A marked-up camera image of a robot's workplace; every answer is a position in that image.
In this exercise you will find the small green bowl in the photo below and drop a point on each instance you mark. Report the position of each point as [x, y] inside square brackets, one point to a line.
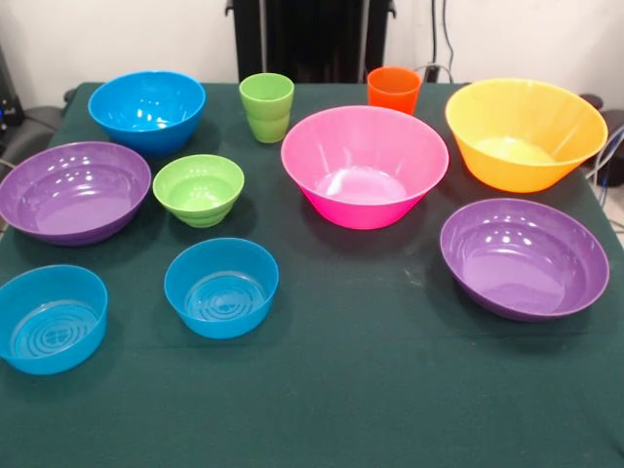
[197, 190]

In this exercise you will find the green cup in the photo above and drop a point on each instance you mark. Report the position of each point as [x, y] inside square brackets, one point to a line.
[265, 122]

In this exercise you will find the purple bowl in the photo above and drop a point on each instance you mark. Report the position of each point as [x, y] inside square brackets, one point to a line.
[521, 263]
[73, 195]

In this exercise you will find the deep smooth blue bowl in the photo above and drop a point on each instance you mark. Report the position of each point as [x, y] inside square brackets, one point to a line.
[146, 102]

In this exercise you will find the blue bowl with ringed bottom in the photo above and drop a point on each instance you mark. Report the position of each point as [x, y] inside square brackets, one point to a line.
[219, 292]
[49, 317]

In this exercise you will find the black rounded seat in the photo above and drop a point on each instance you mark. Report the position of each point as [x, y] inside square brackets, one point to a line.
[39, 127]

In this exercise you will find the black equipment rack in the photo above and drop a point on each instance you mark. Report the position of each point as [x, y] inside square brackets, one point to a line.
[10, 112]

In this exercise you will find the dark green tablecloth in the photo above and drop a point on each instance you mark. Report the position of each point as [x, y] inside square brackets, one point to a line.
[365, 390]

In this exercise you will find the orange cup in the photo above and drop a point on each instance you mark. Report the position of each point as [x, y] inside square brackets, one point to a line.
[392, 95]

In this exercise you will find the yellow-orange bowl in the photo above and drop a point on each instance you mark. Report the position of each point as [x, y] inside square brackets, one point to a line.
[526, 122]

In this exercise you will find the pink bowl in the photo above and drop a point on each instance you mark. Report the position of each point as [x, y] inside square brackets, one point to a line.
[361, 146]

